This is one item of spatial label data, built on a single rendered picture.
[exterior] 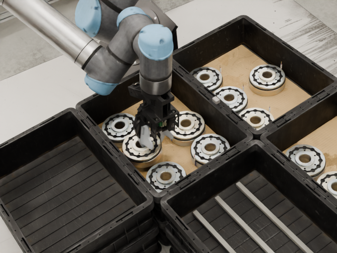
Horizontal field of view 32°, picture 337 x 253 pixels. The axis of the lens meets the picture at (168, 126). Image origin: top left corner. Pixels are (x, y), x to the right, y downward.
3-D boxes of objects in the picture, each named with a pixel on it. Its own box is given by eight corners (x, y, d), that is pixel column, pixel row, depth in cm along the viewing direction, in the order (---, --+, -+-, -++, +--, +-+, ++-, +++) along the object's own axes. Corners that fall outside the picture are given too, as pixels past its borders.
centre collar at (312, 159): (290, 158, 146) (290, 157, 146) (304, 149, 148) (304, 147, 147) (304, 170, 143) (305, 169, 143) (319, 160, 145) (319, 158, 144)
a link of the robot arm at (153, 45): (163, 17, 131) (179, 37, 126) (163, 56, 139) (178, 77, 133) (131, 25, 129) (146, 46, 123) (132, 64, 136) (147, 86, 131)
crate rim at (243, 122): (342, 88, 155) (343, 81, 153) (256, 143, 145) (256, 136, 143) (243, 19, 178) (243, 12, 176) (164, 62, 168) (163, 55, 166)
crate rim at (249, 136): (74, 111, 158) (72, 105, 156) (164, 62, 168) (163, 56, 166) (157, 206, 135) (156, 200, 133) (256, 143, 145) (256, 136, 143)
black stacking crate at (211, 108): (82, 134, 165) (73, 106, 157) (167, 87, 175) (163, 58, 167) (162, 228, 142) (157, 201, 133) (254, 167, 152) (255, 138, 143)
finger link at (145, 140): (146, 163, 148) (151, 135, 142) (133, 149, 151) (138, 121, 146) (156, 159, 150) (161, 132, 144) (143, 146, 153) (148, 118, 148)
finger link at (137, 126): (134, 140, 147) (139, 112, 142) (131, 136, 148) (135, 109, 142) (150, 135, 149) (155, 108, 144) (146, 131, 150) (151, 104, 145)
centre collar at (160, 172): (152, 176, 146) (152, 175, 146) (167, 166, 148) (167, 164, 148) (164, 188, 143) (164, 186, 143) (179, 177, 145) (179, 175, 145)
